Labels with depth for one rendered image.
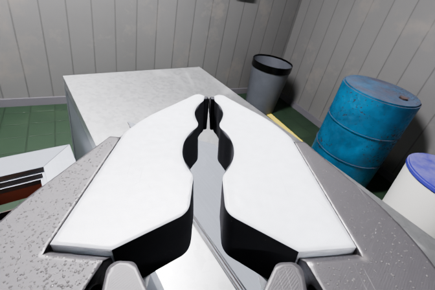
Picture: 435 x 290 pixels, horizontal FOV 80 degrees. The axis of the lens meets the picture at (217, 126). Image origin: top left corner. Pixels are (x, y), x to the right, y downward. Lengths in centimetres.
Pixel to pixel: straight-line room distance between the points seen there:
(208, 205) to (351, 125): 185
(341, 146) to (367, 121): 29
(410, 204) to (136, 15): 272
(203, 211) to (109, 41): 249
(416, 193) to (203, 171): 167
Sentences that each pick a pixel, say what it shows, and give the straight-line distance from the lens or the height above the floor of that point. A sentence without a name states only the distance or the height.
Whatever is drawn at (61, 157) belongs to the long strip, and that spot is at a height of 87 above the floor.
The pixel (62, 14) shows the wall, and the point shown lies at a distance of 282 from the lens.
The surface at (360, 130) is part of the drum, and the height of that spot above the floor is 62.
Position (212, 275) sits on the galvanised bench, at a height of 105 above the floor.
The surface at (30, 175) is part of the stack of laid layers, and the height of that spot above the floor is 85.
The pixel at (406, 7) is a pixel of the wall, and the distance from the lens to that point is 304.
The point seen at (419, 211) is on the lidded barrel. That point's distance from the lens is 216.
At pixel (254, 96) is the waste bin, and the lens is 323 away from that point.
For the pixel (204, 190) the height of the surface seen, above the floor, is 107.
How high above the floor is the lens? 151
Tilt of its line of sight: 32 degrees down
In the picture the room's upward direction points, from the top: 12 degrees clockwise
